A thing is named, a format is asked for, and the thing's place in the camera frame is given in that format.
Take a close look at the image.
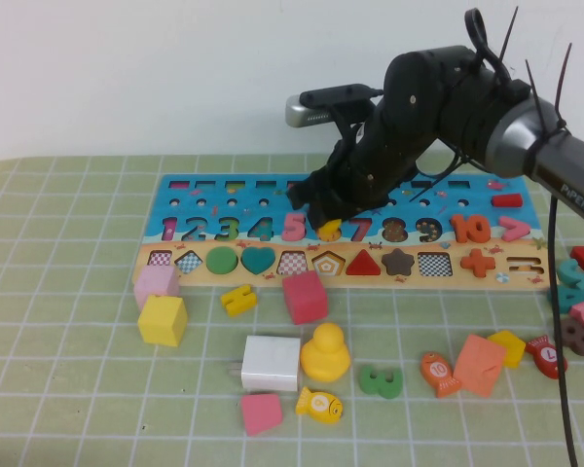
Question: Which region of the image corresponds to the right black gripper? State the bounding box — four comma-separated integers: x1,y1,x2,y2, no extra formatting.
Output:
285,107,437,226

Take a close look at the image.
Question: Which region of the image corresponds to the yellow number six piece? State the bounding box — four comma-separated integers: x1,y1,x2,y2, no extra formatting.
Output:
316,218,345,243

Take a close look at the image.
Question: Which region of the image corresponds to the pink number five piece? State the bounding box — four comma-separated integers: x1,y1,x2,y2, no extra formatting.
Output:
281,212,310,243

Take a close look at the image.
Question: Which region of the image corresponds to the red triangle piece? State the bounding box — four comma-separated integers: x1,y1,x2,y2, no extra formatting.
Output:
346,248,383,277

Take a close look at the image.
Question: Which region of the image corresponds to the teal heart piece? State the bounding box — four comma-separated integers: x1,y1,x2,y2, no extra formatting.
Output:
240,245,278,276

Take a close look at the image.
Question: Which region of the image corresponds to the brown star piece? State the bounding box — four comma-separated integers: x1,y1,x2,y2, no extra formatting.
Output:
381,247,417,277

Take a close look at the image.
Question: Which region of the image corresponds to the green circle piece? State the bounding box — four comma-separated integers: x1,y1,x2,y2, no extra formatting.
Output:
205,245,240,275

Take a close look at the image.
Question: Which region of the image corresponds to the yellow equals sign piece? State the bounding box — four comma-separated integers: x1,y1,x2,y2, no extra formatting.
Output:
220,283,259,318

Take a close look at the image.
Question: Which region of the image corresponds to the blue number puzzle board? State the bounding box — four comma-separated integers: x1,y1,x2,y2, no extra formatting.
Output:
133,173,560,290

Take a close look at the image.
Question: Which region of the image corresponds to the orange number ten piece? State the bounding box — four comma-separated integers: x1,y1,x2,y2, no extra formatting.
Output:
450,213,493,245

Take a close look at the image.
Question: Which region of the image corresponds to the orange plus sign piece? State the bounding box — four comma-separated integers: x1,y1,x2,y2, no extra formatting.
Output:
459,247,497,279

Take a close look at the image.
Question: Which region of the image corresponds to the green number three piece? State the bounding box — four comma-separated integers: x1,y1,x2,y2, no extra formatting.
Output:
358,365,404,401

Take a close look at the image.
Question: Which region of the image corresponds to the pink greater-than sign piece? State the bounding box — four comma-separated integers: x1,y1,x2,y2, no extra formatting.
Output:
497,214,532,243

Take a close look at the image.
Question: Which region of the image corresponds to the pink trapezoid piece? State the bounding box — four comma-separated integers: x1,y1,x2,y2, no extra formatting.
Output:
239,392,284,438

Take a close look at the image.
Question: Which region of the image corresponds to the yellow diamond piece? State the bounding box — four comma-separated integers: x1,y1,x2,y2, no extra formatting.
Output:
486,329,528,370

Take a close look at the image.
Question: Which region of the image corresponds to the teal number two piece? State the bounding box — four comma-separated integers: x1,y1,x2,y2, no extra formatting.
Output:
558,258,584,294

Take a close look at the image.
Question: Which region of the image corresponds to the teal number four piece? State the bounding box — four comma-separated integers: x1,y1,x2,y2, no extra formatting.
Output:
546,283,584,314

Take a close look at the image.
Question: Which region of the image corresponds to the red fish piece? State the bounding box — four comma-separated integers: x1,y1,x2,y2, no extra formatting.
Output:
524,334,569,380

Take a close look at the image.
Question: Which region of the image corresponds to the brown number eight piece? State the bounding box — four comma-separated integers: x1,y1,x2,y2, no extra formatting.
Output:
553,315,584,358

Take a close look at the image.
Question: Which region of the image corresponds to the red wooden cube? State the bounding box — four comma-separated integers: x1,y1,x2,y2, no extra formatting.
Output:
281,269,329,326

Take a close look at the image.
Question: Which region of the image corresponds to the yellow rubber duck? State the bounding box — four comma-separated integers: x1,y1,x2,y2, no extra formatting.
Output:
299,321,352,382

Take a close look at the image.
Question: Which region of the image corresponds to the white charger plug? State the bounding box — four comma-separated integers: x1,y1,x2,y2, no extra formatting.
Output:
228,334,302,393

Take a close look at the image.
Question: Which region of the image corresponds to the light pink wooden cube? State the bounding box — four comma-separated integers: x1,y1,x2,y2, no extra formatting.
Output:
132,264,182,312

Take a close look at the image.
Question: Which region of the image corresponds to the yellow wooden cube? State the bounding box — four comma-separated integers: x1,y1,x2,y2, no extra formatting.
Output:
136,293,190,348

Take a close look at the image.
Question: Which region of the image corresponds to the yellow fish number nine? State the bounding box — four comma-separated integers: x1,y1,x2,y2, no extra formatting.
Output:
294,386,345,425

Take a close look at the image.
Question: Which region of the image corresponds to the orange fish number ten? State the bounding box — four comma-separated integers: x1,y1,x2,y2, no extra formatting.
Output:
420,351,463,400

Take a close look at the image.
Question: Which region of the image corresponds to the orange wooden cube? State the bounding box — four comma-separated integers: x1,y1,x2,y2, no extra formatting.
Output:
452,333,509,398

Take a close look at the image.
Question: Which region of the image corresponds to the black zip tie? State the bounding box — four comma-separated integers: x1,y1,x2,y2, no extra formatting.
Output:
550,42,574,140
496,6,520,67

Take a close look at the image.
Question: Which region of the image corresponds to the green grid tablecloth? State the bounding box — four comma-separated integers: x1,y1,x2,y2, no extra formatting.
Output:
0,148,584,467

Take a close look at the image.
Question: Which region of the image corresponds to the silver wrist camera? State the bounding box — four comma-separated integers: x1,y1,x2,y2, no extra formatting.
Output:
285,84,385,129

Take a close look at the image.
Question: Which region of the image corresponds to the black hanging cable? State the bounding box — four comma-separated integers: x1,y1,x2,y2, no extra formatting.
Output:
545,187,580,467

